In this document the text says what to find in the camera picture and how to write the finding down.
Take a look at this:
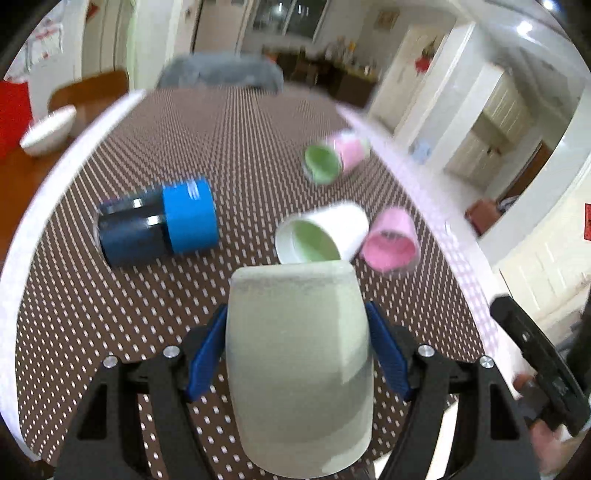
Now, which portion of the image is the brown dotted tablecloth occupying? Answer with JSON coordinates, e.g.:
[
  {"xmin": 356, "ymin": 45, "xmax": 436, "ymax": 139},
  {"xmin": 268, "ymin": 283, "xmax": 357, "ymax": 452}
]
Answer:
[{"xmin": 0, "ymin": 85, "xmax": 522, "ymax": 480}]

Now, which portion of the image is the red box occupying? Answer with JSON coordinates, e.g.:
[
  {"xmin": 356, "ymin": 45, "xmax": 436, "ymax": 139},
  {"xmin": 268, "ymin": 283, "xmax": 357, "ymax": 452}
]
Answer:
[{"xmin": 0, "ymin": 80, "xmax": 33, "ymax": 160}]

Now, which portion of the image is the dark blue cup blue band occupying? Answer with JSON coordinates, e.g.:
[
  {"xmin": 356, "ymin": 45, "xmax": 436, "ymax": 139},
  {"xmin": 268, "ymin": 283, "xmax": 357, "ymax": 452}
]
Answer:
[{"xmin": 96, "ymin": 176, "xmax": 219, "ymax": 267}]

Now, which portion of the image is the red door ornament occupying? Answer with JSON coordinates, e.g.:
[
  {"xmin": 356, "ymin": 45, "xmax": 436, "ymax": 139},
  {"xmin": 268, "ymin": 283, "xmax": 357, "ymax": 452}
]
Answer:
[{"xmin": 414, "ymin": 39, "xmax": 437, "ymax": 75}]

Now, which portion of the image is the white cup with green inside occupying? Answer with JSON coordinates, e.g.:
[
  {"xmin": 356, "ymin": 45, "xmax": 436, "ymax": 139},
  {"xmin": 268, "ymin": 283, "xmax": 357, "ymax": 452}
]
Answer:
[{"xmin": 274, "ymin": 202, "xmax": 370, "ymax": 266}]

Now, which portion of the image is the white bowl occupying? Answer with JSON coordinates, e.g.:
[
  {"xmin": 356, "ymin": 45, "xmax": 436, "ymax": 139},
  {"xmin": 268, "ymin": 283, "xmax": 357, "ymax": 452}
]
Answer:
[{"xmin": 19, "ymin": 105, "xmax": 78, "ymax": 156}]

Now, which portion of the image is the cream cabinet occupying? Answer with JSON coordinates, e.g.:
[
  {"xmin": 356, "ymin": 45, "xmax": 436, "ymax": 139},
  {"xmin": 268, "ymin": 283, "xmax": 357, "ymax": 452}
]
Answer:
[{"xmin": 443, "ymin": 69, "xmax": 546, "ymax": 186}]

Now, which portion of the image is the white door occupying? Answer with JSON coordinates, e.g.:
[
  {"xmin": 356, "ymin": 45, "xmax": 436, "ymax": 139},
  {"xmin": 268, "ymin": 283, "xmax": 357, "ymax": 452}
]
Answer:
[{"xmin": 369, "ymin": 21, "xmax": 456, "ymax": 136}]

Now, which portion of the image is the pale green cup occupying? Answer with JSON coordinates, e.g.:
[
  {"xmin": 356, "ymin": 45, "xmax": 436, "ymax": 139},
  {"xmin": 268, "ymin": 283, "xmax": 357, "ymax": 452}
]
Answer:
[{"xmin": 225, "ymin": 260, "xmax": 375, "ymax": 478}]

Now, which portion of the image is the person's right hand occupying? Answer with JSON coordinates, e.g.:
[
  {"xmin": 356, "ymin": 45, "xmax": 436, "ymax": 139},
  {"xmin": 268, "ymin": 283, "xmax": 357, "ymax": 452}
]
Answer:
[{"xmin": 513, "ymin": 373, "xmax": 573, "ymax": 479}]

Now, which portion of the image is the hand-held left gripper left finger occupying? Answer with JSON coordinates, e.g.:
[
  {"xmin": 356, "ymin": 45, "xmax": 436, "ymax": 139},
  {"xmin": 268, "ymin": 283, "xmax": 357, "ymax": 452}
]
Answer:
[{"xmin": 53, "ymin": 305, "xmax": 229, "ymax": 480}]

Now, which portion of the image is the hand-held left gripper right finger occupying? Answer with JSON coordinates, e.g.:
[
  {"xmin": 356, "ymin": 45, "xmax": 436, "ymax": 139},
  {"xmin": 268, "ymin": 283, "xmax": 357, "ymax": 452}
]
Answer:
[{"xmin": 365, "ymin": 301, "xmax": 543, "ymax": 480}]

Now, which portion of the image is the window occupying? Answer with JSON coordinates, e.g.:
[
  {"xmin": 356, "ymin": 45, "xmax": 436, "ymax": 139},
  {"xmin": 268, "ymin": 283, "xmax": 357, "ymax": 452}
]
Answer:
[{"xmin": 252, "ymin": 0, "xmax": 334, "ymax": 47}]

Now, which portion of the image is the brown stool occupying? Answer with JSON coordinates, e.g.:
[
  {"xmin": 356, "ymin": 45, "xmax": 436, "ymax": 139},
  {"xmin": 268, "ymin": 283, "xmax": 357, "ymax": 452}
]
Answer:
[{"xmin": 464, "ymin": 198, "xmax": 502, "ymax": 237}]

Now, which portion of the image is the dark wooden sideboard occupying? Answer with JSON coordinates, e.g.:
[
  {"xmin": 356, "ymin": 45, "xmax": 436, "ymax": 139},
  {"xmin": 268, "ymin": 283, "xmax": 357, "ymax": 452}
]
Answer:
[{"xmin": 263, "ymin": 45, "xmax": 380, "ymax": 110}]

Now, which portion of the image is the wooden table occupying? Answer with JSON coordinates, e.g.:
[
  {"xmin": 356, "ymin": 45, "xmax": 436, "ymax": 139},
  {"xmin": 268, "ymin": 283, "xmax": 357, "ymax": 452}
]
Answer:
[{"xmin": 0, "ymin": 69, "xmax": 130, "ymax": 264}]

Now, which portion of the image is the pink cup with green inside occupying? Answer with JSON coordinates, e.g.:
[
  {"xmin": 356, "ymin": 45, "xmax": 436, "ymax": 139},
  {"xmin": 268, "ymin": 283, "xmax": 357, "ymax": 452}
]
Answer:
[{"xmin": 303, "ymin": 130, "xmax": 371, "ymax": 184}]

